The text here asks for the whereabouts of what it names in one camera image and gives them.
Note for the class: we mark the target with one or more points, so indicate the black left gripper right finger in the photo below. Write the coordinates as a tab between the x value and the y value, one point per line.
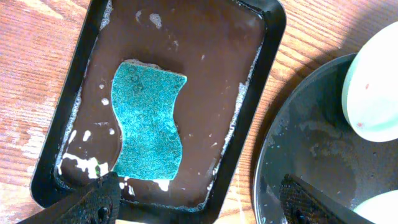
302	203

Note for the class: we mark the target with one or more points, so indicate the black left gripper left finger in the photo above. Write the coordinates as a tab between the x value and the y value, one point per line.
97	202

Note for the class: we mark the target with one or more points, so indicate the mint plate with red stain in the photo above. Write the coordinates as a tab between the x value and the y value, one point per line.
381	209

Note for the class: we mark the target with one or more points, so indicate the green yellow sponge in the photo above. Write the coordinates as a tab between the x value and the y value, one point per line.
143	100

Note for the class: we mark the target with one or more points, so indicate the round black tray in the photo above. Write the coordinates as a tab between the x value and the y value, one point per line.
310	138

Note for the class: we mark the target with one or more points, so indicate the mint plate far side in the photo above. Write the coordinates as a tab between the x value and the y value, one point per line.
369	95

